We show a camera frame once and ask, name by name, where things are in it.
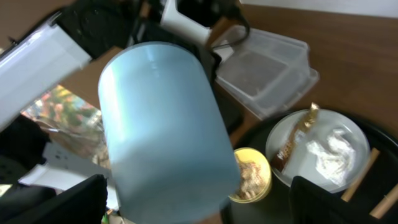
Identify wooden chopstick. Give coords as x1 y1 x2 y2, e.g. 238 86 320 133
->
341 147 380 202
370 184 398 219

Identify yellow bowl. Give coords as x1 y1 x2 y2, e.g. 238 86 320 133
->
229 147 272 203

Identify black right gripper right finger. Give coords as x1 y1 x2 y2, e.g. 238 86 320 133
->
289 176 381 224

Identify colourful foil bag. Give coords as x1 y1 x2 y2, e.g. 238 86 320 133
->
21 85 110 169

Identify round black tray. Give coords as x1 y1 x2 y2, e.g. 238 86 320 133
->
221 110 397 224

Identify brown gold snack wrapper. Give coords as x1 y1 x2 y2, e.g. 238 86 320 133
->
271 103 320 172

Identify left wooden chopstick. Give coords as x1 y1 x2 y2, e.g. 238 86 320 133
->
341 147 380 202

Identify clear plastic bin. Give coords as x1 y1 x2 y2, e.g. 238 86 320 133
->
213 25 319 119

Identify right wooden chopstick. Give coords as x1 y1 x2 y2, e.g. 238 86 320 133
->
370 184 398 219

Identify crumpled white tissue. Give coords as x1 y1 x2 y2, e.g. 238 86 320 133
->
306 129 356 186

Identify blue plastic cup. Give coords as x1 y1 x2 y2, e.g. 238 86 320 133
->
98 42 240 223

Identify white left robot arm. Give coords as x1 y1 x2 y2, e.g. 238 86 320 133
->
1 0 221 128

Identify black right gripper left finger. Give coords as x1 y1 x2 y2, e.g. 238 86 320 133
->
1 175 108 224

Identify food scraps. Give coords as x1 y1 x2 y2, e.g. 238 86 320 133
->
235 159 265 200

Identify grey plate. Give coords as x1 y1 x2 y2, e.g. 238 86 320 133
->
272 110 370 193

